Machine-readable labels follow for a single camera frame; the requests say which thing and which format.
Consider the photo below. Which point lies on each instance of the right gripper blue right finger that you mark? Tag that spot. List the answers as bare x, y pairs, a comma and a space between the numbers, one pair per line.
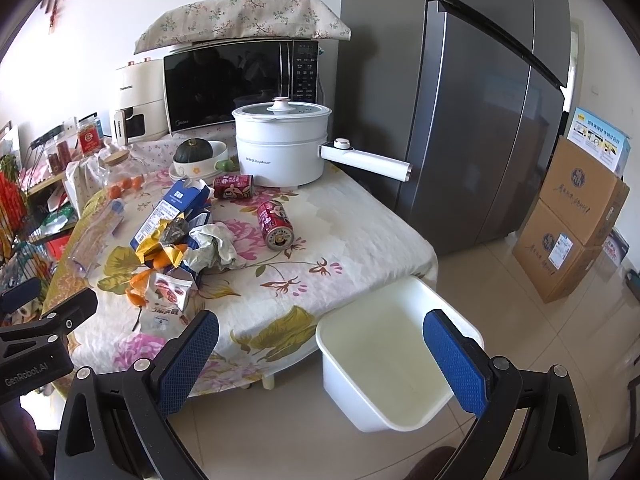
463, 363

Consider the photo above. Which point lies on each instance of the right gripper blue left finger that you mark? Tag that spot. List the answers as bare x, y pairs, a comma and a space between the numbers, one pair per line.
182, 359

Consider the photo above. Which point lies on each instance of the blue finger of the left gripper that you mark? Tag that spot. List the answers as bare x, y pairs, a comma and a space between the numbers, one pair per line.
73, 311
19, 295

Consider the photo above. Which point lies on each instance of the clear plastic bottle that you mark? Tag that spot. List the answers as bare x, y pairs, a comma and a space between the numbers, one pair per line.
84, 256

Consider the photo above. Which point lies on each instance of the pink white snack bag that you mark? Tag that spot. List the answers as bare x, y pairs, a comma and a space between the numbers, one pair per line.
171, 293

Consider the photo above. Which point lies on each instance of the orange peel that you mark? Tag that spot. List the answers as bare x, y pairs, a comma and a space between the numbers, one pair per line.
138, 285

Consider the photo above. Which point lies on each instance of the yellow snack wrapper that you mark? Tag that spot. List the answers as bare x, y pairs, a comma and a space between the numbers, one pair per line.
160, 256

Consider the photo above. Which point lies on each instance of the white paper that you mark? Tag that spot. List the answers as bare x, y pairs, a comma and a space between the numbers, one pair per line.
214, 248

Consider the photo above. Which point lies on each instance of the blue white milk carton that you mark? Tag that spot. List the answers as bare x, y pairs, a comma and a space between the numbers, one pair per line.
200, 218

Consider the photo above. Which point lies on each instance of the blue biscuit box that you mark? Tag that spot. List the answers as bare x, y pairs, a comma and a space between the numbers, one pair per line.
187, 197

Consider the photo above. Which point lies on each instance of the red can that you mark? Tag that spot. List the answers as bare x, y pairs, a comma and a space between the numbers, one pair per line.
277, 230
233, 187

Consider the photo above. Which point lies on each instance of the white plastic trash bin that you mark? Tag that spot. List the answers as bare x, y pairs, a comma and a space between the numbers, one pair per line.
376, 366

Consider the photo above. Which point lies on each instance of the lower cardboard box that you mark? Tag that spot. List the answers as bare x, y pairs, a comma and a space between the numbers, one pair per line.
551, 256

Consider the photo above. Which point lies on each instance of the cardboard box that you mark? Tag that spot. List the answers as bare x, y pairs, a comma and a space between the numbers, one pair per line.
551, 256
583, 194

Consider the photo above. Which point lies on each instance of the glass jar with wooden lid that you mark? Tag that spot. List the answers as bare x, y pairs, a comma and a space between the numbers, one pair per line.
118, 166

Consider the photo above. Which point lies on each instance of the cream plate under bowl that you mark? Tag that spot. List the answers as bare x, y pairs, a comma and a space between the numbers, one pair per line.
222, 167

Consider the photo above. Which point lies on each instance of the red label glass jar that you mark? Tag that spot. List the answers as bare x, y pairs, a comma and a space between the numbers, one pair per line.
89, 138

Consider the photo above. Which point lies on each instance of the floral tablecloth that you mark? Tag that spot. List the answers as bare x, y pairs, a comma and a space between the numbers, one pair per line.
346, 243

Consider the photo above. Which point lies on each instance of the dark green squash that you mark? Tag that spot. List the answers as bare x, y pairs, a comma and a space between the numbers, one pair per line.
193, 150

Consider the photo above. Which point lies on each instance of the upper cardboard box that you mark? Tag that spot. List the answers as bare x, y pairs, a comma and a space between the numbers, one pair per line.
583, 194

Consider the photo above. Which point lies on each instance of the cream air fryer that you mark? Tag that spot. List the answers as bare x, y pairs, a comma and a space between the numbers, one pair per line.
138, 112

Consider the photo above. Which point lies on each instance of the white electric cooking pot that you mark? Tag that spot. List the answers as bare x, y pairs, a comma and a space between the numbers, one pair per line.
285, 144

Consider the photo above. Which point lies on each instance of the blue white product box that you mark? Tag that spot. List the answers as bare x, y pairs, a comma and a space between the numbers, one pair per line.
604, 142

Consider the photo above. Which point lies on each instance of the black microwave oven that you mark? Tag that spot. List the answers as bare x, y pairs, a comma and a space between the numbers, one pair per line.
205, 83

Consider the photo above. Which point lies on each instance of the dark grey refrigerator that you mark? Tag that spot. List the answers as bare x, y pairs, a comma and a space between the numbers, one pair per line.
469, 93

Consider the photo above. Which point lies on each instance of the floral microwave cover cloth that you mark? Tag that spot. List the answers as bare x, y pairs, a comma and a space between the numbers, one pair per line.
216, 20

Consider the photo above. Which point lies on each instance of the cream ceramic bowl with handle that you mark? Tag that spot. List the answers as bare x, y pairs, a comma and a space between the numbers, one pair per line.
221, 152

